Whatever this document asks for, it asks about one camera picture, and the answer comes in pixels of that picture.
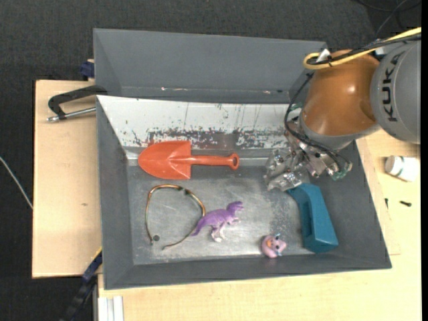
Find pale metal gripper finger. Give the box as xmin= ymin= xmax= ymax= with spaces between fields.
xmin=265 ymin=148 xmax=296 ymax=173
xmin=266 ymin=171 xmax=304 ymax=193

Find teal plastic block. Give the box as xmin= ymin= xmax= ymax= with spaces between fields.
xmin=286 ymin=183 xmax=340 ymax=255

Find pink toy animal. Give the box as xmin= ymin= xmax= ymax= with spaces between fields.
xmin=261 ymin=233 xmax=288 ymax=259

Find purple toy dinosaur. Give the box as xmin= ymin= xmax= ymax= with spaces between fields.
xmin=190 ymin=200 xmax=245 ymax=243

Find white plastic bottle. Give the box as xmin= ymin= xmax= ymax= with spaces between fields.
xmin=384 ymin=154 xmax=421 ymax=183

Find grey metal bin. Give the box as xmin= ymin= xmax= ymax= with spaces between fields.
xmin=92 ymin=27 xmax=393 ymax=290

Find orange toy shovel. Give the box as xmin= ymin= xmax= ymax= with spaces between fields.
xmin=137 ymin=140 xmax=241 ymax=181

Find brown-framed clear sunglasses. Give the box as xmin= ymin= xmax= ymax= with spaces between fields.
xmin=144 ymin=183 xmax=207 ymax=251

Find pale wood flat board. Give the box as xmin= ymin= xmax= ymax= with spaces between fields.
xmin=31 ymin=79 xmax=103 ymax=279

